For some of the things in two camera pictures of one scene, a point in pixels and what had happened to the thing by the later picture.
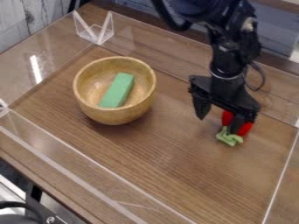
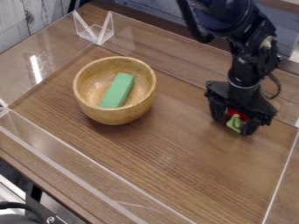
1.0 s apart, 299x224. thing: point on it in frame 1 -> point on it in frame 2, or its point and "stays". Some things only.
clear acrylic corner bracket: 96,34 stays
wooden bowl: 115,88 stays
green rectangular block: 118,91 stays
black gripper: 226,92 -> 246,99
